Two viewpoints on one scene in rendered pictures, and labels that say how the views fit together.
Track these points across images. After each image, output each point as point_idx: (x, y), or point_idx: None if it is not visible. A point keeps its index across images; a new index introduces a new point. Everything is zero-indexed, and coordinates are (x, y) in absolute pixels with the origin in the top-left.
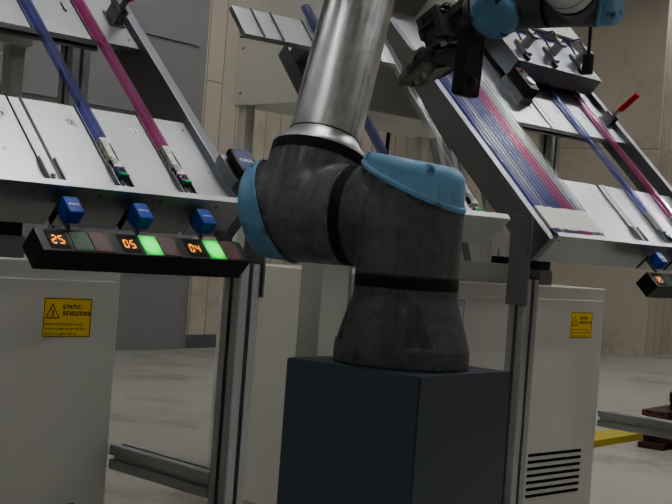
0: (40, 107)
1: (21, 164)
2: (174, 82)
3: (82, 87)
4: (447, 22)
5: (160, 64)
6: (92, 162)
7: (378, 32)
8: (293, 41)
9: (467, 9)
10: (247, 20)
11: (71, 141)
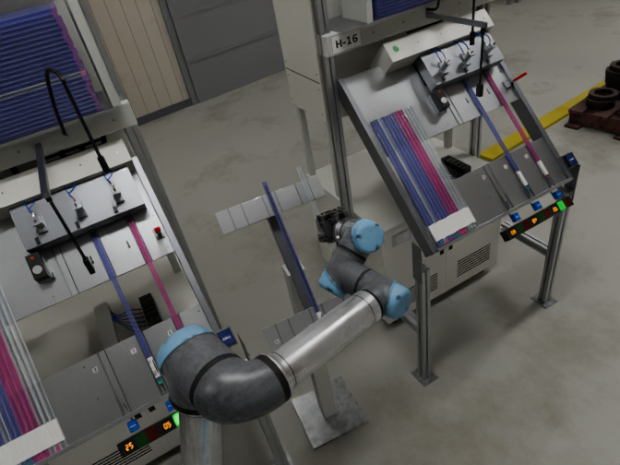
0: (116, 350)
1: (107, 405)
2: (193, 274)
3: (174, 223)
4: (330, 226)
5: (184, 263)
6: (145, 376)
7: (209, 451)
8: (256, 220)
9: (334, 235)
10: (225, 220)
11: (134, 367)
